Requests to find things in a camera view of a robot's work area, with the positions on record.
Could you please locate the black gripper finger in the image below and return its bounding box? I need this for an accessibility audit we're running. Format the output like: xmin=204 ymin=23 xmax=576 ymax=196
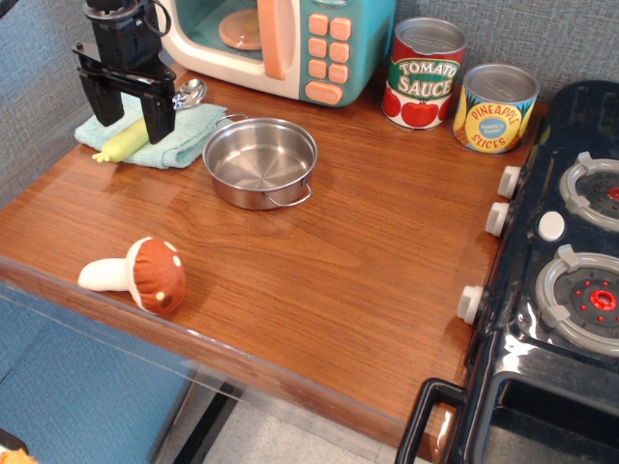
xmin=140 ymin=90 xmax=175 ymax=145
xmin=79 ymin=71 xmax=125 ymax=127

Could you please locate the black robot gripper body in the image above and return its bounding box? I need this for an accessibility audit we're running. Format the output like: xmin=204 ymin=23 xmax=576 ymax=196
xmin=74 ymin=9 xmax=175 ymax=97

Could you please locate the spoon with yellow handle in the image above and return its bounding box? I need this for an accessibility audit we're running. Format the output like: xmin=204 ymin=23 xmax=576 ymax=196
xmin=92 ymin=79 xmax=207 ymax=162

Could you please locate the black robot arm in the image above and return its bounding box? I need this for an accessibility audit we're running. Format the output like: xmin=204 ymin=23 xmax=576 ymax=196
xmin=73 ymin=0 xmax=176 ymax=144

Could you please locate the light blue folded cloth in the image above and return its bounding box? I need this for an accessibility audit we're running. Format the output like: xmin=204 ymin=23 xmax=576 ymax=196
xmin=74 ymin=94 xmax=226 ymax=169

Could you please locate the small stainless steel pot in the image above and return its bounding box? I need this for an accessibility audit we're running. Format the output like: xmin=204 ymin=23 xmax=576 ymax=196
xmin=202 ymin=114 xmax=318 ymax=211

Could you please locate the plush brown mushroom toy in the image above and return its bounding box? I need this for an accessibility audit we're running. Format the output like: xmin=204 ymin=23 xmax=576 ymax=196
xmin=77 ymin=237 xmax=187 ymax=315

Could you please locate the teal toy microwave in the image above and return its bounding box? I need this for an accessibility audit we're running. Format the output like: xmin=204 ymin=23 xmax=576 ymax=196
xmin=162 ymin=0 xmax=396 ymax=107

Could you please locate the tomato sauce can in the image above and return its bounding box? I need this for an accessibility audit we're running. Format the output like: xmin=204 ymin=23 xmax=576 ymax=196
xmin=382 ymin=16 xmax=467 ymax=130

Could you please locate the clear acrylic table guard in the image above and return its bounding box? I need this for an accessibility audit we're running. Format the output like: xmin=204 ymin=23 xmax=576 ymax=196
xmin=1 ymin=259 xmax=397 ymax=463

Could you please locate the pineapple slices can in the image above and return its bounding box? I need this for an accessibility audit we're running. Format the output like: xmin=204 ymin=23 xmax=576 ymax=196
xmin=453 ymin=63 xmax=540 ymax=154

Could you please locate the orange object bottom left corner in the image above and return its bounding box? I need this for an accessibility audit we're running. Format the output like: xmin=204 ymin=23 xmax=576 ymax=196
xmin=1 ymin=429 xmax=37 ymax=464

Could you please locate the black toy stove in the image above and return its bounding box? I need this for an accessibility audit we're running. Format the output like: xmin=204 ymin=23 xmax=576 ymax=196
xmin=397 ymin=80 xmax=618 ymax=463

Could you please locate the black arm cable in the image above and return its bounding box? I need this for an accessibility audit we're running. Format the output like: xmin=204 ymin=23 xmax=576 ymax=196
xmin=139 ymin=0 xmax=174 ymax=39

